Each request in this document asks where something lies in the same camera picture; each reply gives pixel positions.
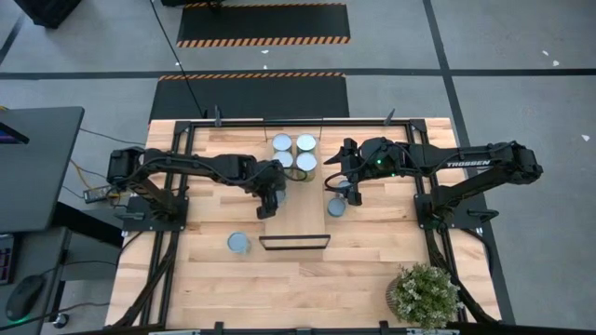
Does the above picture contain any lit monitor screen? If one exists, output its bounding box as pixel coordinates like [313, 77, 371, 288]
[0, 121, 30, 145]

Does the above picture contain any potted green plant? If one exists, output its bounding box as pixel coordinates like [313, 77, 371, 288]
[385, 261, 465, 330]

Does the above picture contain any dark grey desk top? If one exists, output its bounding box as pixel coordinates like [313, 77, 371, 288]
[0, 106, 86, 234]

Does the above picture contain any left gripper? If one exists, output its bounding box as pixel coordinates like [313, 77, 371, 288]
[239, 157, 288, 221]

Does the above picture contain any black computer mouse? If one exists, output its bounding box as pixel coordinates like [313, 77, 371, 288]
[4, 274, 47, 323]

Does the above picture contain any black keyboard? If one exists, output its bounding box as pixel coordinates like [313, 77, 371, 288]
[0, 234, 18, 286]

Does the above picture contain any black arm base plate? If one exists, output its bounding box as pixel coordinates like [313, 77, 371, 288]
[121, 194, 190, 233]
[413, 193, 472, 230]

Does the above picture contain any grey side desk surface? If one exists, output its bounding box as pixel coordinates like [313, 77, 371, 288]
[0, 227, 74, 335]

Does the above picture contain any black floor cable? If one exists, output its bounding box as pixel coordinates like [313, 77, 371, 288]
[147, 0, 209, 118]

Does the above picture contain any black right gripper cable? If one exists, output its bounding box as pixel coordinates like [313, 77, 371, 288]
[323, 167, 359, 193]

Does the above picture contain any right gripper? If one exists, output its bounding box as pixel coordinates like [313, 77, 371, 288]
[324, 137, 392, 207]

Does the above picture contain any black power adapter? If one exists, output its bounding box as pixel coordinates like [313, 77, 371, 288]
[83, 185, 115, 204]

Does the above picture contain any black aluminium table frame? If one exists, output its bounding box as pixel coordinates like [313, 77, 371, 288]
[111, 118, 504, 335]

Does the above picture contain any black hazard-striped floor mat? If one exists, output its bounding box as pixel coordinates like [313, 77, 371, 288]
[175, 2, 352, 49]
[148, 72, 350, 123]

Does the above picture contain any grey floor cable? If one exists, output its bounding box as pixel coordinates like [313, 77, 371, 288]
[77, 127, 146, 146]

